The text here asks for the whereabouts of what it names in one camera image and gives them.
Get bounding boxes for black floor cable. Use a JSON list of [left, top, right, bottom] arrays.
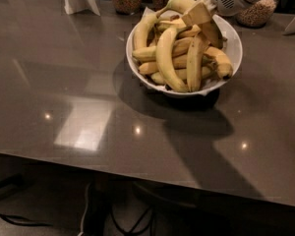
[[0, 211, 53, 228]]

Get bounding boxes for glass jar of chickpeas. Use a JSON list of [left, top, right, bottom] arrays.
[[235, 0, 277, 28]]

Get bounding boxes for right short yellow banana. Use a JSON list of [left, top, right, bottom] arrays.
[[206, 46, 233, 80]]

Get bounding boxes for bottom yellow banana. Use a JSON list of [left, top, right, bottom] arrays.
[[150, 67, 213, 86]]

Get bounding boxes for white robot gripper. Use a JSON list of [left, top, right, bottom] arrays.
[[181, 0, 251, 47]]

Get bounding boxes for left horizontal yellow banana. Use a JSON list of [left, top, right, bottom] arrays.
[[132, 37, 193, 63]]

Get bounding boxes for curved front centre banana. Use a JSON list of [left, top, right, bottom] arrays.
[[155, 27, 190, 92]]

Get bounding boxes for left upright yellow banana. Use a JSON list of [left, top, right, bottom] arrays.
[[133, 13, 159, 50]]

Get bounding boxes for lower horizontal yellow banana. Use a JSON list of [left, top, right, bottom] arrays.
[[138, 54, 214, 76]]

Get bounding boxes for horizontal yellow banana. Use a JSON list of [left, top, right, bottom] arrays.
[[132, 37, 193, 63], [138, 54, 214, 76]]

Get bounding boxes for white ceramic bowl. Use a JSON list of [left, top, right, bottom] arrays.
[[126, 9, 243, 98]]

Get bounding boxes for long top yellow banana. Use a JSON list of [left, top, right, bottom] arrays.
[[156, 0, 223, 49]]

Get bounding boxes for upright middle yellow banana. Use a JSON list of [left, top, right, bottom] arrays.
[[186, 32, 209, 91]]

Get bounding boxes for upright yellow banana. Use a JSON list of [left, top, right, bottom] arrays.
[[133, 13, 159, 50], [186, 32, 209, 91]]

